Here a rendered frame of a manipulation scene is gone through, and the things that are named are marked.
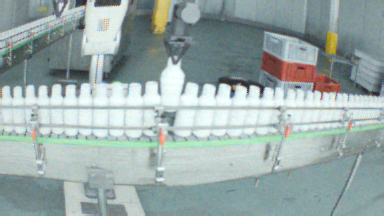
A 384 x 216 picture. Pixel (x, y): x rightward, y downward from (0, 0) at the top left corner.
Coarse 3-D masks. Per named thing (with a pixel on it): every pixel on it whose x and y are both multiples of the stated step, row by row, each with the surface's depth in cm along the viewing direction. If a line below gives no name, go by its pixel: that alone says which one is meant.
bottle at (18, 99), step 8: (16, 88) 91; (16, 96) 90; (16, 104) 90; (24, 104) 94; (16, 112) 91; (24, 112) 94; (16, 120) 92; (24, 120) 95; (16, 128) 93; (24, 128) 95
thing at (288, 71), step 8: (264, 56) 356; (272, 56) 343; (264, 64) 358; (272, 64) 345; (280, 64) 332; (288, 64) 330; (296, 64) 335; (304, 64) 339; (272, 72) 345; (280, 72) 332; (288, 72) 334; (296, 72) 338; (304, 72) 345; (312, 72) 351; (280, 80) 333; (288, 80) 337; (296, 80) 342; (304, 80) 348; (312, 80) 355
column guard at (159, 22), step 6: (156, 0) 838; (162, 0) 819; (168, 0) 824; (156, 6) 832; (162, 6) 827; (168, 6) 832; (156, 12) 831; (162, 12) 835; (168, 12) 841; (156, 18) 837; (162, 18) 842; (156, 24) 844; (162, 24) 850; (156, 30) 852; (162, 30) 857
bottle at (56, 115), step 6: (54, 90) 96; (60, 90) 98; (54, 96) 96; (60, 96) 98; (54, 102) 96; (60, 102) 97; (54, 114) 97; (60, 114) 99; (54, 120) 98; (60, 120) 99; (54, 132) 100; (60, 132) 101
